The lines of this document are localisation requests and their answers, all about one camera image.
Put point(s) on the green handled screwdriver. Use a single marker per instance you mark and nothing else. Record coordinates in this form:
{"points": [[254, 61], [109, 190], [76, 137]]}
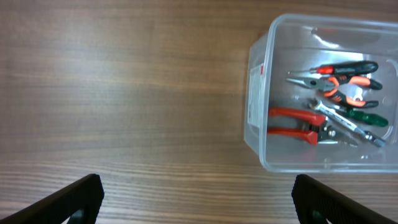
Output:
{"points": [[367, 118]]}

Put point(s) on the clear plastic container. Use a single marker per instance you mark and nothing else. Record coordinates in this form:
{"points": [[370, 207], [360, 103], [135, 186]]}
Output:
{"points": [[300, 42]]}

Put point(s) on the red black screwdriver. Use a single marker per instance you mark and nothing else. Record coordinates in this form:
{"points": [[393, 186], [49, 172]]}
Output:
{"points": [[347, 68]]}

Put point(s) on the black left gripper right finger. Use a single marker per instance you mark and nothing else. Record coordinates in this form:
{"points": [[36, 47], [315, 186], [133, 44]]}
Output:
{"points": [[316, 203]]}

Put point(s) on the red handled cutter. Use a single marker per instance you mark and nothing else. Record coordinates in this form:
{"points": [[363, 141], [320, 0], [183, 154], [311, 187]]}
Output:
{"points": [[306, 126]]}

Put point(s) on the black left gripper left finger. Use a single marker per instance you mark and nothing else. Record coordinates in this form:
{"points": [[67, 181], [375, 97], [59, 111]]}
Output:
{"points": [[78, 202]]}

